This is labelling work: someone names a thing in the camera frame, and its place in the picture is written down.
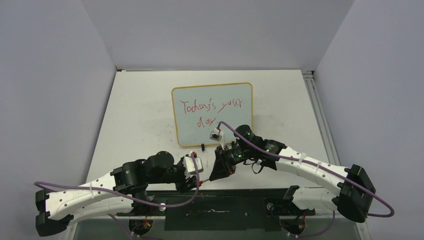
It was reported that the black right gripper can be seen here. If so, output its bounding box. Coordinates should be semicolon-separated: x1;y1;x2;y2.
210;144;254;181

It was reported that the yellow framed whiteboard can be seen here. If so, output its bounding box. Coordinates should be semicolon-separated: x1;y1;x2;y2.
171;82;253;147

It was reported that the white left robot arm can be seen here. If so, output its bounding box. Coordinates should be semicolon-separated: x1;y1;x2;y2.
34;151;204;237

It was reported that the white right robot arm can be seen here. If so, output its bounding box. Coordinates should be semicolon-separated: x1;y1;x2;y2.
209;124;376;223

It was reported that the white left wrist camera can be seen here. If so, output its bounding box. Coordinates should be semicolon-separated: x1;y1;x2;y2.
182;151;204;179

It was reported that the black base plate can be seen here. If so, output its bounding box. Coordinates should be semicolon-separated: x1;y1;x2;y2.
127;188;316;235

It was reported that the aluminium front frame rail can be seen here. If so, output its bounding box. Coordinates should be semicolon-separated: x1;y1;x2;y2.
65;210;371;240

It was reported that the aluminium right side rail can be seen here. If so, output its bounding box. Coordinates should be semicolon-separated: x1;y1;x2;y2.
301;70;340;165

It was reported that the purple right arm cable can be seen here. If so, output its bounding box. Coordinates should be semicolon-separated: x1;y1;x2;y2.
216;120;396;239

